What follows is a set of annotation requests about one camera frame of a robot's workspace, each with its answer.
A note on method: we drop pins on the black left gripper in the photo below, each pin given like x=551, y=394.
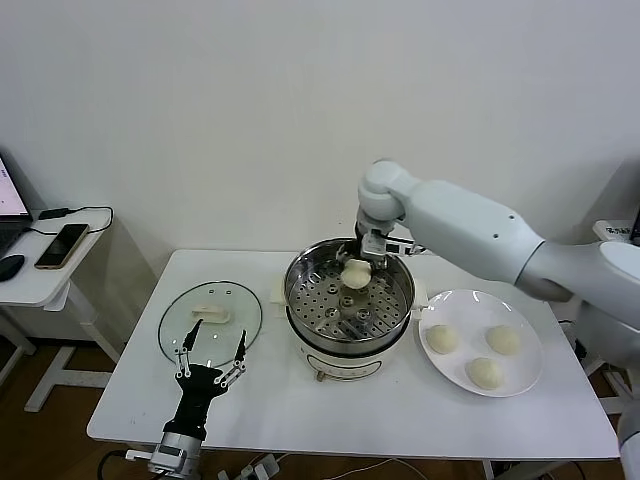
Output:
x=197, y=395

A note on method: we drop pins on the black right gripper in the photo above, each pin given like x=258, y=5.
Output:
x=357, y=240

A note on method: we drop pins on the white steamed baozi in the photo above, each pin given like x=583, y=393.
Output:
x=502, y=340
x=442, y=339
x=355, y=275
x=482, y=372

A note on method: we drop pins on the round glass pot lid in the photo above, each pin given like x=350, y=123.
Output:
x=240, y=305

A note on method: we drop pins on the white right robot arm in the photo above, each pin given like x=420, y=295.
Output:
x=475, y=230

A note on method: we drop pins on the stainless steel steamer basket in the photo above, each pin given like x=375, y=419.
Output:
x=300, y=295

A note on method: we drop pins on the white round plate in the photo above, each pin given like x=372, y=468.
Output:
x=525, y=310

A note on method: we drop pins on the black smartphone gold edge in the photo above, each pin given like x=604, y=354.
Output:
x=62, y=245

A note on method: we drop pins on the small black charger block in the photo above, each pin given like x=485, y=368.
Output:
x=54, y=214

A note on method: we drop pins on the black computer mouse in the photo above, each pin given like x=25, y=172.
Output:
x=10, y=267

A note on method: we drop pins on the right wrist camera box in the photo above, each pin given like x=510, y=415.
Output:
x=374, y=246

